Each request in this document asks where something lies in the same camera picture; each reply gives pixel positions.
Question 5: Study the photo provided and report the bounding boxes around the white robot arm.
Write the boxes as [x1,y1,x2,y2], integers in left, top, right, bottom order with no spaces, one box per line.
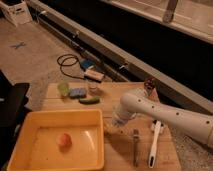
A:
[112,88,213,148]

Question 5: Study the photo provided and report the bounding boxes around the green plastic cup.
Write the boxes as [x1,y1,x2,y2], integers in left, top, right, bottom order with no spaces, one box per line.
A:
[57,82,69,97]

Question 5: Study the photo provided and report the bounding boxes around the brown cup with pens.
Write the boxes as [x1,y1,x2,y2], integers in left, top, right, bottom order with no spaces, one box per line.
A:
[144,78,155,94]

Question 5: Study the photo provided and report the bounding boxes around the clear glass jar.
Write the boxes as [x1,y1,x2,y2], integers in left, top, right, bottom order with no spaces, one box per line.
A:
[88,80,99,93]

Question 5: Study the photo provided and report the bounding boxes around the green cucumber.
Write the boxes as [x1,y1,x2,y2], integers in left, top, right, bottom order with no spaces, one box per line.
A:
[78,96,100,104]

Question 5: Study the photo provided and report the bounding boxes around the blue power adapter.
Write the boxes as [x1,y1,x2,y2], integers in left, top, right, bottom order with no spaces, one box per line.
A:
[80,59,94,70]

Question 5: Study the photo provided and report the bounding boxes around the wooden board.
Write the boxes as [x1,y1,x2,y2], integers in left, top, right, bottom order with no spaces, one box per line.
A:
[42,82,181,171]

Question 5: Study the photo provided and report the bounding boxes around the orange fruit in tub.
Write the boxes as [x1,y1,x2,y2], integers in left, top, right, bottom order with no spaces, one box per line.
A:
[57,133,72,147]

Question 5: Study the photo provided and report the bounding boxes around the metal fork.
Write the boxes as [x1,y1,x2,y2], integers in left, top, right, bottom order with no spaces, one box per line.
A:
[133,129,140,167]

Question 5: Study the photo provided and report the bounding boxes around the yellow plastic tub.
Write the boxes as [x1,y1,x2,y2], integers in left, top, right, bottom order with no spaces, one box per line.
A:
[7,109,104,171]

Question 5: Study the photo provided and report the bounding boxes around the black chair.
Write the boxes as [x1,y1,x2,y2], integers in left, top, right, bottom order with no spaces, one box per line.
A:
[0,69,30,169]

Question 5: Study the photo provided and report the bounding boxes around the black cable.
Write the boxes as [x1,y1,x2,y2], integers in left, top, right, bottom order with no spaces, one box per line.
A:
[56,53,86,80]

